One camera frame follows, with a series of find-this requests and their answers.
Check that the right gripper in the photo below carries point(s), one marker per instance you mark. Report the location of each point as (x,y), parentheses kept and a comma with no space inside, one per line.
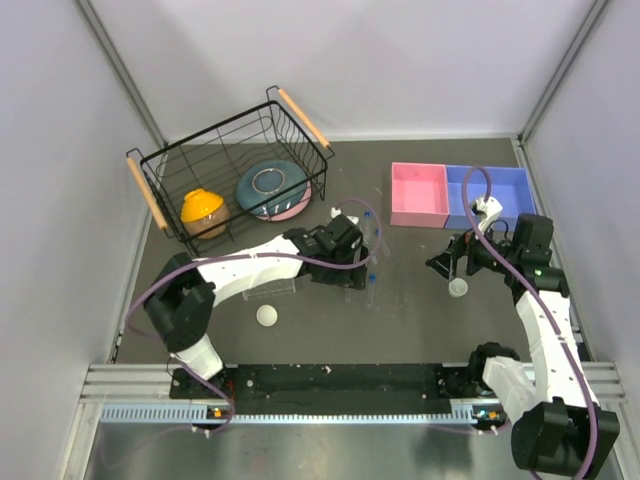
(460,244)

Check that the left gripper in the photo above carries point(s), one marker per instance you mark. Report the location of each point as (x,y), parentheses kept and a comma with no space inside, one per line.
(350,278)

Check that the blue capped tube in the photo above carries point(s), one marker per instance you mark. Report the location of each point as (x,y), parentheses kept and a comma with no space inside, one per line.
(367,228)
(371,285)

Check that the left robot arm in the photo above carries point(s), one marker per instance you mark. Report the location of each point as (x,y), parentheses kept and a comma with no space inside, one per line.
(187,290)

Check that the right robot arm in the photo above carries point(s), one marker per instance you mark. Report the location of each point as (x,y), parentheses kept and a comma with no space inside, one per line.
(558,425)

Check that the small white cup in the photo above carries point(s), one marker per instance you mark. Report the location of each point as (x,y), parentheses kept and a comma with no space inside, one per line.
(457,288)

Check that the pink ceramic plate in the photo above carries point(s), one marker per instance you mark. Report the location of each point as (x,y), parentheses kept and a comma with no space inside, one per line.
(286,206)

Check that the pink plastic bin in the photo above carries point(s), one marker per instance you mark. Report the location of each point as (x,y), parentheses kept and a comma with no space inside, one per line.
(419,195)

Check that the clear test tube rack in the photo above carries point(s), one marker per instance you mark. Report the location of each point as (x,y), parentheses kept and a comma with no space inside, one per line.
(270,289)

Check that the blue ceramic plate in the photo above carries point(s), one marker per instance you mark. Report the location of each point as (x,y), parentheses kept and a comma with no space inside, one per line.
(267,180)

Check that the blue plastic bin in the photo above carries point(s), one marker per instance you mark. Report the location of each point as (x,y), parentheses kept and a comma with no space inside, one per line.
(509,186)

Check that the white round lid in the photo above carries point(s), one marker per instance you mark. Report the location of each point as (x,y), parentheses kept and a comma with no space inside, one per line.
(267,315)

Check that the yellow and brown bowl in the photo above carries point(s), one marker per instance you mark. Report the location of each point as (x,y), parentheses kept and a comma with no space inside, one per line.
(204,214)

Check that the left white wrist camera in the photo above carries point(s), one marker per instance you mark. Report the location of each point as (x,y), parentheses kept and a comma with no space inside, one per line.
(337,212)

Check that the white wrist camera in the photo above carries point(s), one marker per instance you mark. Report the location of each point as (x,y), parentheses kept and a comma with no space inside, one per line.
(337,212)
(487,210)

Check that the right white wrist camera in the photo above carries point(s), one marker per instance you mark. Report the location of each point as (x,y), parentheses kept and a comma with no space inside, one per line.
(487,210)

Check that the black wire dish basket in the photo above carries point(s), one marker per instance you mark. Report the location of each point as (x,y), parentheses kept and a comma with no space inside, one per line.
(216,157)

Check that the grey slotted cable duct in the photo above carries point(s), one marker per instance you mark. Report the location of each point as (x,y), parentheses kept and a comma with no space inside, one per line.
(459,414)

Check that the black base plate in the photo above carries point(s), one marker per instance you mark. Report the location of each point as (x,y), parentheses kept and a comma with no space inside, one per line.
(346,389)

